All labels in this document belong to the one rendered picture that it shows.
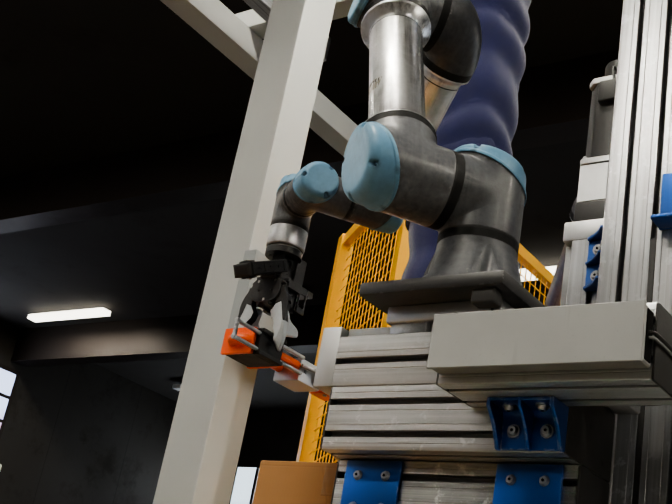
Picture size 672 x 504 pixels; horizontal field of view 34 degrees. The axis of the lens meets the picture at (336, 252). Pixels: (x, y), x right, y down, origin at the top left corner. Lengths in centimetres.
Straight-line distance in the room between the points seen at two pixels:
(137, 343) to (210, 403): 848
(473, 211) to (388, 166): 14
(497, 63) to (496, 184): 123
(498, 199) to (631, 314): 40
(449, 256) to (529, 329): 28
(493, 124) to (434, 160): 116
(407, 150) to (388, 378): 31
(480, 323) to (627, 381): 18
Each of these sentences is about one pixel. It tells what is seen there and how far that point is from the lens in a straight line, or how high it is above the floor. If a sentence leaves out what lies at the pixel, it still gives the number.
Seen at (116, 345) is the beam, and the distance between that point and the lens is 1204.
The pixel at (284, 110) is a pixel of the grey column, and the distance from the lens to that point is 373.
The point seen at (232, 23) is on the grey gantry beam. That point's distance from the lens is 496.
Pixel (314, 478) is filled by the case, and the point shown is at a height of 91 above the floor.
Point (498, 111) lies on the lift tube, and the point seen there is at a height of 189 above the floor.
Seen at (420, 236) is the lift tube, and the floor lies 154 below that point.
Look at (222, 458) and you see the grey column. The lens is 337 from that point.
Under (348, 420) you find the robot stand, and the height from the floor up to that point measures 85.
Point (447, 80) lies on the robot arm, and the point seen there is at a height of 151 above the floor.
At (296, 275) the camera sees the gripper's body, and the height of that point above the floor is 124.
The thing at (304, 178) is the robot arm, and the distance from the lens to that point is 201.
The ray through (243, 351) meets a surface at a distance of 199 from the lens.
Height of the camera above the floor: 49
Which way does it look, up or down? 23 degrees up
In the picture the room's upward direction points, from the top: 11 degrees clockwise
